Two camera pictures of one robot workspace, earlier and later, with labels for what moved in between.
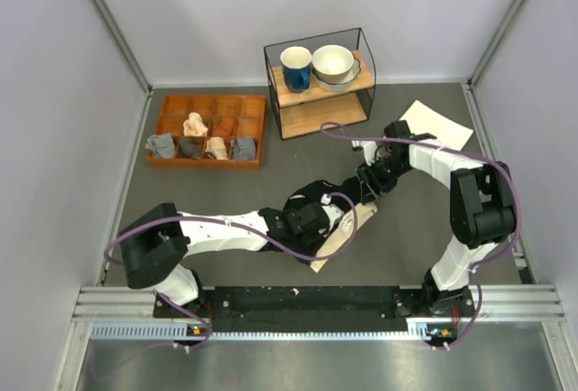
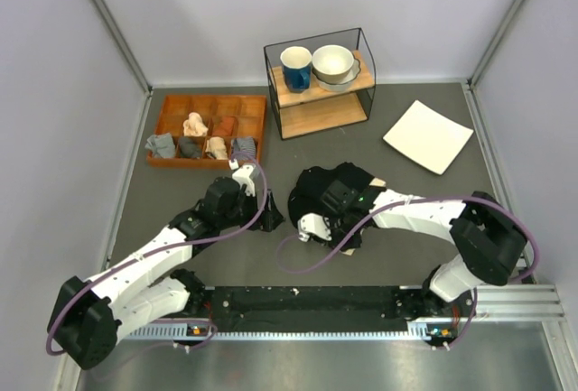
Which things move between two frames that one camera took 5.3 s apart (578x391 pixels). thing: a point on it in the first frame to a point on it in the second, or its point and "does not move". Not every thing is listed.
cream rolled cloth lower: (216, 145) does not move
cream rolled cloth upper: (194, 125) does not move
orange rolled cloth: (223, 126) does not move
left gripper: (319, 236) to (271, 216)
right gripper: (372, 185) to (332, 221)
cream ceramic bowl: (332, 63) does not move
